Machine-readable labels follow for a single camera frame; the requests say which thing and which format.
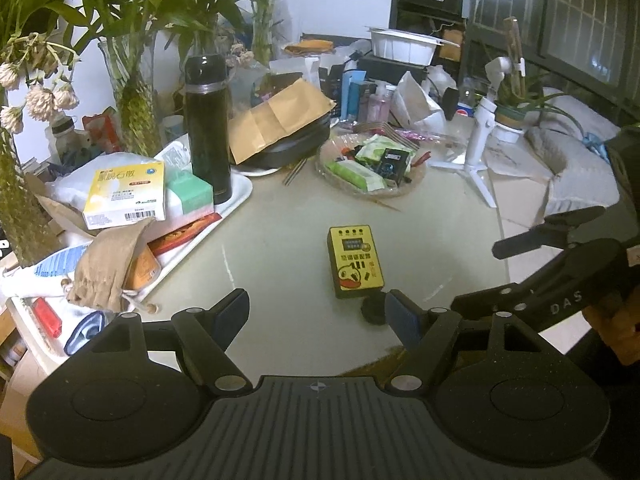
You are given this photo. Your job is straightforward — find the black thermos bottle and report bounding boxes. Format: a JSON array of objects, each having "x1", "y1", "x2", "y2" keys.
[{"x1": 183, "y1": 54, "x2": 233, "y2": 206}]

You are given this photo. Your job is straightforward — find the green wipes packet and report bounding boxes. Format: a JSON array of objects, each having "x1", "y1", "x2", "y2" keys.
[{"x1": 325, "y1": 159, "x2": 388, "y2": 192}]

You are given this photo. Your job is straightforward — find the slim glass vase with bamboo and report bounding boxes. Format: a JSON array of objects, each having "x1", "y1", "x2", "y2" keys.
[{"x1": 220, "y1": 0, "x2": 321, "y2": 68}]

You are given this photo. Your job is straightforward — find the blue rimmed clear case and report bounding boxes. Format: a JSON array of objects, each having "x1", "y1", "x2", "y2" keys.
[{"x1": 64, "y1": 310, "x2": 118, "y2": 356}]

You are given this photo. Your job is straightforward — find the wooden chopsticks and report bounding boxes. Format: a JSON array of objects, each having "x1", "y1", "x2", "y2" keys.
[{"x1": 282, "y1": 157, "x2": 307, "y2": 187}]

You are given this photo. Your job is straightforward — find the orange packet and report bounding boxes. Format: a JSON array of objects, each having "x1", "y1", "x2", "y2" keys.
[{"x1": 124, "y1": 247, "x2": 162, "y2": 291}]

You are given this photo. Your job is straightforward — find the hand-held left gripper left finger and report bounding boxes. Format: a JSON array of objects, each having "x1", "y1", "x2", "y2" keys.
[{"x1": 75, "y1": 288, "x2": 253, "y2": 396}]

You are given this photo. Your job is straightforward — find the green tissue pack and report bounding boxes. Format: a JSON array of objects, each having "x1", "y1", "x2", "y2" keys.
[{"x1": 165, "y1": 170, "x2": 215, "y2": 221}]

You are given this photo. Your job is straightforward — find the orange cloth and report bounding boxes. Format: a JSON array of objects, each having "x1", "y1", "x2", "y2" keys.
[{"x1": 284, "y1": 39, "x2": 335, "y2": 56}]

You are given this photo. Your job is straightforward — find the cola bottle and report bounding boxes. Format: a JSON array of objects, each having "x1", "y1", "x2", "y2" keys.
[{"x1": 456, "y1": 77, "x2": 476, "y2": 118}]

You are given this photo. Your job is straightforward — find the black zip case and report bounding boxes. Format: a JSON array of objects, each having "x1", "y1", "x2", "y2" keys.
[{"x1": 232, "y1": 112, "x2": 332, "y2": 171}]

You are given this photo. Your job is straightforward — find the blue cloth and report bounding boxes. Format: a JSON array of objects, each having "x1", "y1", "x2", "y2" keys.
[{"x1": 582, "y1": 132, "x2": 611, "y2": 161}]

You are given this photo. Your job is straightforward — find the grey fringed blanket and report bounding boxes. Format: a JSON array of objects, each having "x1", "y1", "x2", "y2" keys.
[{"x1": 525, "y1": 87, "x2": 626, "y2": 218}]

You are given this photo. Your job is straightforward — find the red flat box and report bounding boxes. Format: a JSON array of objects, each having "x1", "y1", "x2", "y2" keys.
[{"x1": 147, "y1": 212, "x2": 222, "y2": 256}]

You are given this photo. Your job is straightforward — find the pale green packet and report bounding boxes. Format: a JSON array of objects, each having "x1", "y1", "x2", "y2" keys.
[{"x1": 356, "y1": 134, "x2": 416, "y2": 161}]

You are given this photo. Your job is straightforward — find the wide glass vase with bamboo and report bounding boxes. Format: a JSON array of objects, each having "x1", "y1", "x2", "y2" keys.
[{"x1": 65, "y1": 0, "x2": 241, "y2": 158}]

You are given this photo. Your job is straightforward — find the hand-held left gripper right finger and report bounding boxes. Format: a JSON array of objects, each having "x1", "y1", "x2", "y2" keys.
[{"x1": 384, "y1": 288, "x2": 566, "y2": 396}]

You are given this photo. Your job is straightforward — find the black round knob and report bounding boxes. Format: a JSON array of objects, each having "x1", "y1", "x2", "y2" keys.
[{"x1": 361, "y1": 295, "x2": 388, "y2": 327}]

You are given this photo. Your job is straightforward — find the red packet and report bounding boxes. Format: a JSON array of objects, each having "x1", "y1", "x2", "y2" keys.
[{"x1": 29, "y1": 297, "x2": 63, "y2": 339}]

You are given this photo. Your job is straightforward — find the red snack bag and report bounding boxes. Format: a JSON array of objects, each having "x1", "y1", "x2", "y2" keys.
[{"x1": 82, "y1": 110, "x2": 123, "y2": 153}]

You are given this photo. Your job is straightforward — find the yellow electronic tester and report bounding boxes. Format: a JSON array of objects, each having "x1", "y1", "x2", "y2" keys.
[{"x1": 327, "y1": 225, "x2": 388, "y2": 300}]

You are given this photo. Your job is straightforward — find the white food container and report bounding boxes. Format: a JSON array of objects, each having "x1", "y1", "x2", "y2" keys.
[{"x1": 365, "y1": 26, "x2": 461, "y2": 66}]

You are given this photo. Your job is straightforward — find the pink liquid bottle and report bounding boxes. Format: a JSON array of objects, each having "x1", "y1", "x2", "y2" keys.
[{"x1": 367, "y1": 82, "x2": 391, "y2": 123}]

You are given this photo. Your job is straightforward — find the black snack packet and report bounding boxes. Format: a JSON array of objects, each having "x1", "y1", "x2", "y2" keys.
[{"x1": 376, "y1": 147, "x2": 413, "y2": 186}]

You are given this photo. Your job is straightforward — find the potted plant in white pot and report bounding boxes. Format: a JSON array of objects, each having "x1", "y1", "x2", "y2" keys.
[{"x1": 480, "y1": 17, "x2": 583, "y2": 145}]

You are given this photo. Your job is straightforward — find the brown drawstring bag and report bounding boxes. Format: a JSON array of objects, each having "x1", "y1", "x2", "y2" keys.
[{"x1": 65, "y1": 217, "x2": 156, "y2": 313}]

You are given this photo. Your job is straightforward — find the small white bottle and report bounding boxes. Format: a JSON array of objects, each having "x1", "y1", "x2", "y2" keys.
[{"x1": 44, "y1": 115, "x2": 78, "y2": 166}]

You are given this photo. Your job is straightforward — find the glass vase with dried flowers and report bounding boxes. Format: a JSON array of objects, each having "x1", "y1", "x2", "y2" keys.
[{"x1": 0, "y1": 0, "x2": 81, "y2": 268}]

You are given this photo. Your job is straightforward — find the white plastic bag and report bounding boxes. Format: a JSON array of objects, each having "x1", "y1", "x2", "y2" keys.
[{"x1": 390, "y1": 71, "x2": 447, "y2": 133}]

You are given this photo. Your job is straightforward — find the blue carton box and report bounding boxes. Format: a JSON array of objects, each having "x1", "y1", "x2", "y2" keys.
[{"x1": 341, "y1": 71, "x2": 368, "y2": 118}]

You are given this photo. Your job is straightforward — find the pink candy packet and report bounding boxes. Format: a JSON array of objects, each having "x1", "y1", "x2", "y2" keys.
[{"x1": 395, "y1": 129, "x2": 446, "y2": 142}]

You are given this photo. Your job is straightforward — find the person's right hand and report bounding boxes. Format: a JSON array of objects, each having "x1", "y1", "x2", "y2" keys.
[{"x1": 582, "y1": 292, "x2": 640, "y2": 366}]

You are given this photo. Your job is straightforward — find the yellow white medicine box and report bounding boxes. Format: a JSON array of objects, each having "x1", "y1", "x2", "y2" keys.
[{"x1": 82, "y1": 161, "x2": 167, "y2": 231}]

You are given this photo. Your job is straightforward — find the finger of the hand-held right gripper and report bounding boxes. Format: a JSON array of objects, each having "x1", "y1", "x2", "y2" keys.
[
  {"x1": 450, "y1": 282, "x2": 532, "y2": 322},
  {"x1": 492, "y1": 206, "x2": 607, "y2": 261}
]

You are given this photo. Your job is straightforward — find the brown paper envelope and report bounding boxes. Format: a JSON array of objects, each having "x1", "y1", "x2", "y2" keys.
[{"x1": 228, "y1": 77, "x2": 337, "y2": 165}]

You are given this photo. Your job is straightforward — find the white carton box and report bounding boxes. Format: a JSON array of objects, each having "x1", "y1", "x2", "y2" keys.
[{"x1": 300, "y1": 56, "x2": 322, "y2": 92}]

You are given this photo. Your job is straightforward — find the white tray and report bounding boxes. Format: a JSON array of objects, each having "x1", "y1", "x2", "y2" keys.
[{"x1": 0, "y1": 170, "x2": 254, "y2": 356}]

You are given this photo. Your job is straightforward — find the white blue printed packet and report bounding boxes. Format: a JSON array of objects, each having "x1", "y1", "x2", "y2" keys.
[{"x1": 0, "y1": 245, "x2": 93, "y2": 301}]

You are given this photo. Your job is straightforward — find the black carton box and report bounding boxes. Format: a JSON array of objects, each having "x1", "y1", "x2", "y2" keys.
[{"x1": 318, "y1": 65, "x2": 346, "y2": 116}]

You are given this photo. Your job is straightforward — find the white gimbal tripod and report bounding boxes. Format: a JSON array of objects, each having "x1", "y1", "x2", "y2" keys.
[{"x1": 429, "y1": 56, "x2": 526, "y2": 208}]

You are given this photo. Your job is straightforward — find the white mug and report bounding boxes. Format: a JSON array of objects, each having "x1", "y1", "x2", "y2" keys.
[{"x1": 161, "y1": 115, "x2": 186, "y2": 153}]

